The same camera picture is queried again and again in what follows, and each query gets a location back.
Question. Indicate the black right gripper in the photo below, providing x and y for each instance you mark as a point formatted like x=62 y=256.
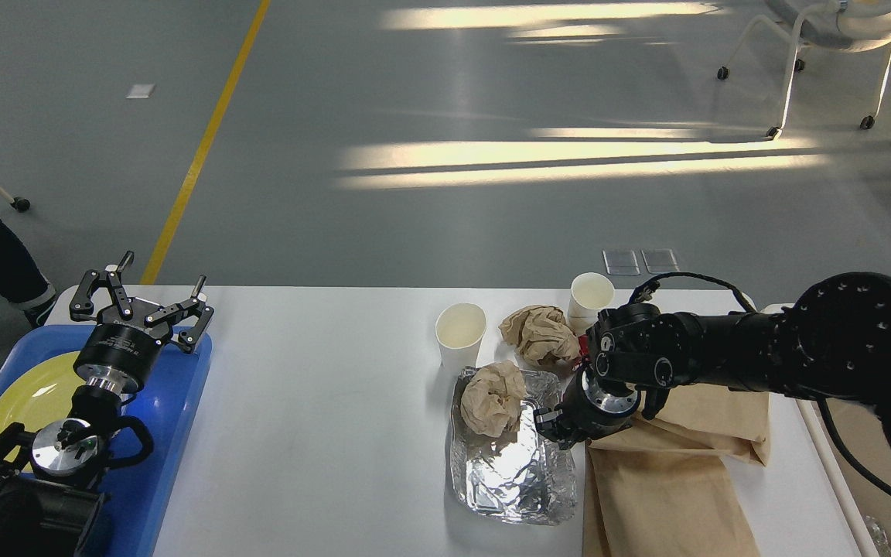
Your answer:
x=587 y=411

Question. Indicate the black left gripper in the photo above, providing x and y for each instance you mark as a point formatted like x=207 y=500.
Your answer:
x=119 y=352

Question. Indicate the aluminium foil tray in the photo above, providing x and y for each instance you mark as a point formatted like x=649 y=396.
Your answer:
x=518 y=477

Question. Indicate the brown paper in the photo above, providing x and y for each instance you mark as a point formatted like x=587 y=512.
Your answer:
x=491 y=403

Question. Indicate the yellow round plate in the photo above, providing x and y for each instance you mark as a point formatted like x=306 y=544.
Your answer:
x=42 y=394

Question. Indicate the white paper cup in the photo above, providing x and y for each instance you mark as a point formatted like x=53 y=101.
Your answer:
x=459 y=331
x=588 y=295

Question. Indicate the brown paper bag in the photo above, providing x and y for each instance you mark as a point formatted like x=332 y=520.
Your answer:
x=704 y=420
x=662 y=504

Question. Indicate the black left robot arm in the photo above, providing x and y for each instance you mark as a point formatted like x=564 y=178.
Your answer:
x=97 y=479

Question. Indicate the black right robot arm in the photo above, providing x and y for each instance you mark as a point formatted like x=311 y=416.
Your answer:
x=834 y=342

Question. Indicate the crumpled brown paper ball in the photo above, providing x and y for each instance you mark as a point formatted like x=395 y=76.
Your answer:
x=541 y=336

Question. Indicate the blue plastic tray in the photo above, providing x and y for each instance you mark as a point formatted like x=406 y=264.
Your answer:
x=139 y=495

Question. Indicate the white plastic bin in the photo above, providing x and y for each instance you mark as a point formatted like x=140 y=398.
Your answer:
x=865 y=508

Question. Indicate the white chair on casters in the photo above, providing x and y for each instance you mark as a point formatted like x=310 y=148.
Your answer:
x=842 y=26

